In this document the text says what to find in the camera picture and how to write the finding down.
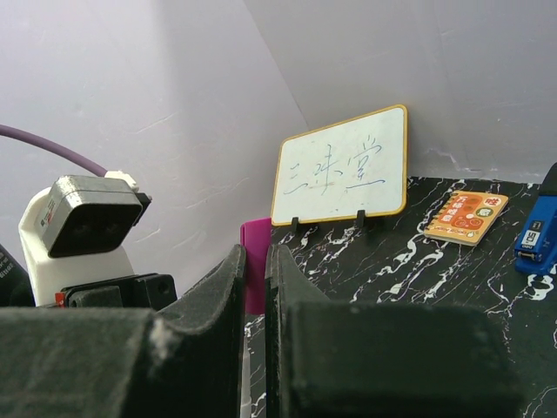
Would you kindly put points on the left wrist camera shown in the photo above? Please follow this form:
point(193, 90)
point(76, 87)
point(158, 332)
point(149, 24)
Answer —
point(72, 232)

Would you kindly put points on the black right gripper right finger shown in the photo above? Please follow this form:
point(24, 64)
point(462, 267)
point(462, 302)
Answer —
point(333, 358)

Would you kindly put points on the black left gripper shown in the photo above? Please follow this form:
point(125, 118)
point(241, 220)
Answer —
point(152, 290)

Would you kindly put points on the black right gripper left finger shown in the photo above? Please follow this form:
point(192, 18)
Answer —
point(182, 361)

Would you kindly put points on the small yellow-framed whiteboard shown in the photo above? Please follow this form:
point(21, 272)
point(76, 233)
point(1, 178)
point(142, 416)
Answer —
point(337, 171)

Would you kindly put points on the small orange notebook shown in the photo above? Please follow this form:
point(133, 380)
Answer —
point(466, 217)

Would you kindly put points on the purple pen cap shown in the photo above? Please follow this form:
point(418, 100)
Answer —
point(255, 237)

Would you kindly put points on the purple marker pen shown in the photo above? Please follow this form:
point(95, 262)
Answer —
point(245, 409)

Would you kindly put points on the blue stapler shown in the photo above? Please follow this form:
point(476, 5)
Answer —
point(535, 248)

